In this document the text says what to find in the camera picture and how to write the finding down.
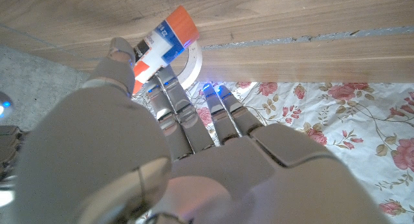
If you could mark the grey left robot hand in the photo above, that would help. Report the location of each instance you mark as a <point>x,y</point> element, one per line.
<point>226,185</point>

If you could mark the orange white glue stick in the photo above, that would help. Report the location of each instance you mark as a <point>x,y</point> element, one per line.
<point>165,42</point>

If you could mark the floral print backdrop cloth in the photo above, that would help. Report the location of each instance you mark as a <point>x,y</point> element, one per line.
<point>323,120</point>

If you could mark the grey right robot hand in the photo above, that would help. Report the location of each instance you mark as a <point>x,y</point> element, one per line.
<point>8,146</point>

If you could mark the cream masking tape roll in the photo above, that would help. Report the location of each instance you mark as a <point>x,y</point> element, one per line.
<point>195,65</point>

